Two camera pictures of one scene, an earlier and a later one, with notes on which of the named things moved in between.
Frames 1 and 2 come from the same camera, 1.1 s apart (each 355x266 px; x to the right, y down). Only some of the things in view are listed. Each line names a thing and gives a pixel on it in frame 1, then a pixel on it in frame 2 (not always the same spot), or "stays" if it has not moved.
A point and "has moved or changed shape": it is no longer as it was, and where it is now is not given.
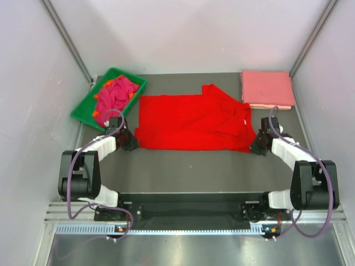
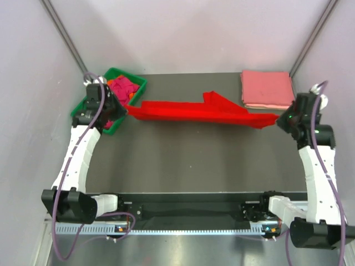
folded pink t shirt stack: [263, 89] stays
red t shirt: [211, 121] has moved or changed shape
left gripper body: [130, 142] to [113, 109]
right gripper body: [257, 147] to [287, 119]
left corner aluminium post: [68, 39] stays
